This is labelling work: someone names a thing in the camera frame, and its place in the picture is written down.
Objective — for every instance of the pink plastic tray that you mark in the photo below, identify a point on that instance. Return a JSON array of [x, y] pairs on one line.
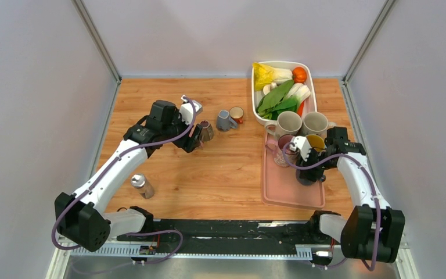
[[280, 187]]

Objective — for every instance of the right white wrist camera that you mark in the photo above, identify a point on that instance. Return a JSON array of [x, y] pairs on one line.
[[301, 145]]

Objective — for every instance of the silver metal bottle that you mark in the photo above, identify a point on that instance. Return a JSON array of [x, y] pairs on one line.
[[142, 185]]

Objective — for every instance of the orange small mug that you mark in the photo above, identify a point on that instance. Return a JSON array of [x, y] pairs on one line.
[[237, 114]]

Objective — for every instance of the yellow napa cabbage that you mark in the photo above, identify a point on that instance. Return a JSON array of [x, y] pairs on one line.
[[264, 75]]

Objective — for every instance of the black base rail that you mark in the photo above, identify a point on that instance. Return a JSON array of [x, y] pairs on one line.
[[231, 237]]

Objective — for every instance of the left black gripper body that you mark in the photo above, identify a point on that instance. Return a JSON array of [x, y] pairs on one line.
[[186, 143]]

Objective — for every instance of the dark blue round mug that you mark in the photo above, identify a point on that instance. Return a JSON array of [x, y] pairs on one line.
[[307, 182]]

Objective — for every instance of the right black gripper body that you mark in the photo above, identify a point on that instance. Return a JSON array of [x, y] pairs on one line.
[[316, 172]]

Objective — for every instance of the blue butterfly mug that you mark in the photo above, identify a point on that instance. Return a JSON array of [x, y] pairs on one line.
[[316, 142]]

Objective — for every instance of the small orange pumpkin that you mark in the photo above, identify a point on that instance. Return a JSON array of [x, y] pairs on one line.
[[299, 75]]

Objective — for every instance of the tall white floral mug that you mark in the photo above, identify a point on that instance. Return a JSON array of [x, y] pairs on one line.
[[316, 123]]

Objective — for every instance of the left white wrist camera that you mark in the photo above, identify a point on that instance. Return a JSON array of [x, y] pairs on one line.
[[189, 110]]

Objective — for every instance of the grey-blue dotted mug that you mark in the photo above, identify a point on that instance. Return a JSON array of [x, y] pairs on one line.
[[225, 122]]

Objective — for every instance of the white mushroom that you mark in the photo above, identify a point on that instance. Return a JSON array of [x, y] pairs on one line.
[[268, 88]]

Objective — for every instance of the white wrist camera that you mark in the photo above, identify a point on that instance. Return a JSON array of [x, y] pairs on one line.
[[301, 145], [189, 110]]

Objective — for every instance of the small brown mug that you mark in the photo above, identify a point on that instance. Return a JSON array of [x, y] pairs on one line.
[[207, 133]]

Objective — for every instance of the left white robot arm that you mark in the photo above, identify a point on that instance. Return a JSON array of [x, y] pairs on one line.
[[81, 216]]

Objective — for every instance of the white vegetable bin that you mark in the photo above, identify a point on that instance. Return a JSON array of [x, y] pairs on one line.
[[310, 102]]

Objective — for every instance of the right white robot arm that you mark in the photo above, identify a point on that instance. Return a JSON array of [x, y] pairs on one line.
[[373, 231]]

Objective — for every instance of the white bok choy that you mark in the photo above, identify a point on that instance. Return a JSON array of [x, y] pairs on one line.
[[298, 93]]

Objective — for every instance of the pink upside-down mug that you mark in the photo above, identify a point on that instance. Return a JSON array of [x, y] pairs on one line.
[[275, 146]]

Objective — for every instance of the green leafy vegetable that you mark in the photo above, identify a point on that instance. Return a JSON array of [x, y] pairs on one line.
[[277, 101]]

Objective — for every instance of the orange carrot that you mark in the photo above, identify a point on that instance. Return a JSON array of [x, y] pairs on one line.
[[301, 109]]

